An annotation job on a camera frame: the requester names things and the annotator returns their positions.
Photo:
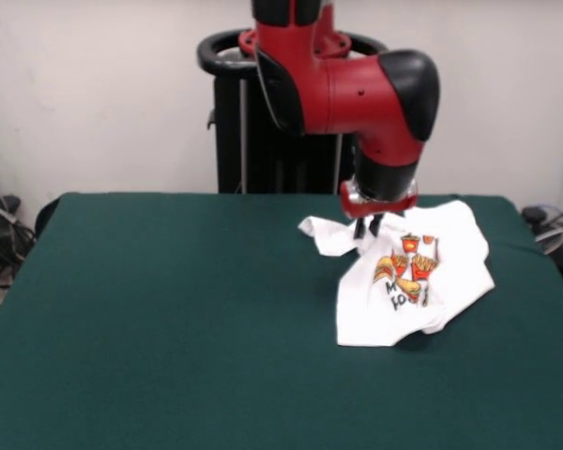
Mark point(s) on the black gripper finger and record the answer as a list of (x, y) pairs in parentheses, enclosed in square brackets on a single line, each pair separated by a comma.
[(360, 229), (375, 225)]

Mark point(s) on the black power adapter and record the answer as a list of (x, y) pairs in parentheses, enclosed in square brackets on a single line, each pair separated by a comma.
[(535, 214), (9, 203)]

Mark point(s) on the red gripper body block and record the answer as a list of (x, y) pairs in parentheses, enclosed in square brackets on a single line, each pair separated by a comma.
[(349, 208)]

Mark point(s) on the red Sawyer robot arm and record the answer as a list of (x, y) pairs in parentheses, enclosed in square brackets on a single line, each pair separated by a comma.
[(347, 94)]

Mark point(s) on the white printed t-shirt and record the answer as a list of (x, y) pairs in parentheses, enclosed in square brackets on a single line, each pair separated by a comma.
[(455, 281)]

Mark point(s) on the dark green table cloth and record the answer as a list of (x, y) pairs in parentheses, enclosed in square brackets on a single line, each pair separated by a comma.
[(122, 328)]

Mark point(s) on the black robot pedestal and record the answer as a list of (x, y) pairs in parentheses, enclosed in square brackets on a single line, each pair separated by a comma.
[(230, 140)]

